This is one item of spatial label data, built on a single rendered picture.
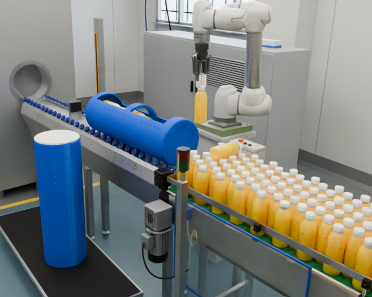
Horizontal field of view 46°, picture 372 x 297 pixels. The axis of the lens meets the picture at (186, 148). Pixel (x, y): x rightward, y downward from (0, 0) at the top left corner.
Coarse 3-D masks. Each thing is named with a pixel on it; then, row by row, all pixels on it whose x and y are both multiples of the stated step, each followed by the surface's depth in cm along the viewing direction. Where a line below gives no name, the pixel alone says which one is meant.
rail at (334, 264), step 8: (176, 184) 230; (192, 192) 220; (208, 200) 212; (216, 200) 209; (224, 208) 205; (240, 216) 198; (272, 232) 185; (288, 240) 179; (296, 248) 177; (304, 248) 174; (312, 256) 172; (320, 256) 168; (328, 264) 166; (336, 264) 164; (344, 272) 162; (352, 272) 159; (360, 280) 157
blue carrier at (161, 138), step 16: (96, 96) 303; (112, 96) 315; (96, 112) 294; (112, 112) 281; (128, 112) 272; (144, 112) 297; (96, 128) 303; (112, 128) 280; (128, 128) 266; (144, 128) 256; (160, 128) 247; (176, 128) 247; (192, 128) 255; (128, 144) 277; (144, 144) 257; (160, 144) 244; (176, 144) 250; (192, 144) 259
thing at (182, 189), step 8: (184, 184) 199; (184, 192) 200; (184, 200) 202; (184, 208) 203; (176, 216) 206; (184, 216) 205; (176, 224) 207; (184, 224) 206; (176, 232) 209; (184, 232) 208; (176, 240) 210; (184, 240) 209; (176, 248) 211; (184, 248) 211; (176, 256) 213; (184, 256) 213; (176, 264) 214; (184, 264) 214; (176, 272) 216; (184, 272) 216; (176, 280) 217; (184, 280) 218; (176, 288) 218; (184, 288) 219; (176, 296) 220
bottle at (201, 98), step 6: (198, 90) 237; (204, 90) 237; (198, 96) 236; (204, 96) 237; (198, 102) 237; (204, 102) 237; (198, 108) 238; (204, 108) 238; (198, 114) 239; (204, 114) 239; (198, 120) 240; (204, 120) 240
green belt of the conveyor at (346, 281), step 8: (176, 192) 235; (192, 200) 226; (208, 208) 219; (224, 216) 211; (232, 224) 205; (248, 232) 198; (264, 240) 191; (280, 248) 186; (288, 248) 186; (296, 256) 180; (312, 264) 176; (320, 264) 176; (344, 280) 166; (352, 288) 162; (368, 296) 158
